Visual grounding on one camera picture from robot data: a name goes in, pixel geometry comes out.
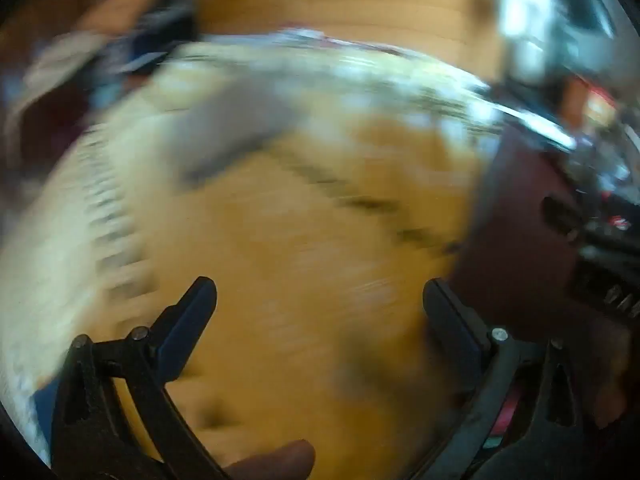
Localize dark red cloth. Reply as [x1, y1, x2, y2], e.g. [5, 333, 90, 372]
[452, 122, 606, 356]

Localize yellow patterned blanket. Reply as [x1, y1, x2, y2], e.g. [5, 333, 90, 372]
[0, 30, 506, 480]

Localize person's left hand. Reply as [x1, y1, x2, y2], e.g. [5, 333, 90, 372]
[227, 439, 317, 480]

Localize wooden headboard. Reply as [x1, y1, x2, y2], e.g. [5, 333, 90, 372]
[197, 0, 506, 81]

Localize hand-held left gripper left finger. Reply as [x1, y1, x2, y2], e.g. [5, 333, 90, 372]
[50, 276, 236, 480]

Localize grey folded cloth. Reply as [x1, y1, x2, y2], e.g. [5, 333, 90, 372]
[165, 80, 307, 187]

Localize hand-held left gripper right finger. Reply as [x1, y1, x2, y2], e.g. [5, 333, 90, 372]
[422, 277, 601, 480]

